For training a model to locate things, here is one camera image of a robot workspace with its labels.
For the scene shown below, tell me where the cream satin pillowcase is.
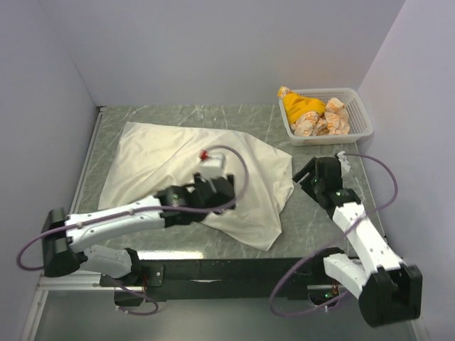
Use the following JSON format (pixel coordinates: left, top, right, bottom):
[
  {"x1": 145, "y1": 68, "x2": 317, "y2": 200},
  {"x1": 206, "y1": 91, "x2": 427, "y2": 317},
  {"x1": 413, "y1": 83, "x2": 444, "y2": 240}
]
[{"x1": 98, "y1": 122, "x2": 294, "y2": 251}]

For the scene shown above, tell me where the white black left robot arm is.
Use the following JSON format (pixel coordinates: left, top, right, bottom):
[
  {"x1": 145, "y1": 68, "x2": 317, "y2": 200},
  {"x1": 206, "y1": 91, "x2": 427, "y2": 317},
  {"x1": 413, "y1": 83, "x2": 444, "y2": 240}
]
[{"x1": 41, "y1": 173, "x2": 235, "y2": 286}]

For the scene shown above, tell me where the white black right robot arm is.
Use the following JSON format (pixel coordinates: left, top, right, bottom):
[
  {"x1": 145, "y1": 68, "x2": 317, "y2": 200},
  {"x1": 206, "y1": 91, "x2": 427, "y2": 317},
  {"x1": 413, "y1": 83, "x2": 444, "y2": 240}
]
[{"x1": 292, "y1": 152, "x2": 423, "y2": 327}]

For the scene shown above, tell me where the white orange patterned cloth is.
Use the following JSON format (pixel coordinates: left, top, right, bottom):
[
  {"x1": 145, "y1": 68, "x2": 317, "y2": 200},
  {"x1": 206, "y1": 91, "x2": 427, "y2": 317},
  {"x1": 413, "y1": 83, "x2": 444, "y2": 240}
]
[{"x1": 277, "y1": 87, "x2": 350, "y2": 137}]

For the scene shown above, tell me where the white plastic basket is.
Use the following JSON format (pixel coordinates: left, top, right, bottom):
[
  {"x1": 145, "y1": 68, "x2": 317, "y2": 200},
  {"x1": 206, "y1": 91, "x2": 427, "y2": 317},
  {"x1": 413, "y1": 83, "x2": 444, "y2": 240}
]
[{"x1": 279, "y1": 87, "x2": 373, "y2": 146}]

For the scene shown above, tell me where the yellow cloth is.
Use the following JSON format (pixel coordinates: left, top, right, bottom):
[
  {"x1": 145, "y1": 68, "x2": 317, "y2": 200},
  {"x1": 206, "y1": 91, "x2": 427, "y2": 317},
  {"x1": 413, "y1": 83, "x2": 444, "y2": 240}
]
[{"x1": 282, "y1": 92, "x2": 326, "y2": 124}]

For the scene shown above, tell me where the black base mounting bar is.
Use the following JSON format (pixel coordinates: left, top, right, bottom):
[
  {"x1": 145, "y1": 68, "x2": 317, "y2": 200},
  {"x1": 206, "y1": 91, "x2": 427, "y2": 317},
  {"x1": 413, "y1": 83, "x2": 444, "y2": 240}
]
[{"x1": 100, "y1": 256, "x2": 335, "y2": 308}]

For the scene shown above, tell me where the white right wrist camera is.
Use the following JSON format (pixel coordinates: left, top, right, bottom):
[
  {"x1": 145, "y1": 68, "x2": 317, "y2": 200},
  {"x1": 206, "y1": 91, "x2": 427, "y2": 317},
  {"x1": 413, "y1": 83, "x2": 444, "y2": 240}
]
[{"x1": 336, "y1": 151, "x2": 350, "y2": 177}]

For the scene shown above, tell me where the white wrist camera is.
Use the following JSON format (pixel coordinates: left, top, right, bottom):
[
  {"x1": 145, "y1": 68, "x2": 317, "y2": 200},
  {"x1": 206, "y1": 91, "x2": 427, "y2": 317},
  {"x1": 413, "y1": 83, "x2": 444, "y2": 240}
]
[
  {"x1": 198, "y1": 150, "x2": 226, "y2": 179},
  {"x1": 336, "y1": 151, "x2": 350, "y2": 177}
]

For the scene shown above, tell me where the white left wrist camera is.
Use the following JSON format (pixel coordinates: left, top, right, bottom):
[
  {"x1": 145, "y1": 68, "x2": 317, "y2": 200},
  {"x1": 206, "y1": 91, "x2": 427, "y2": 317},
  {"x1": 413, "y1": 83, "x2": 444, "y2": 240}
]
[{"x1": 198, "y1": 150, "x2": 226, "y2": 179}]

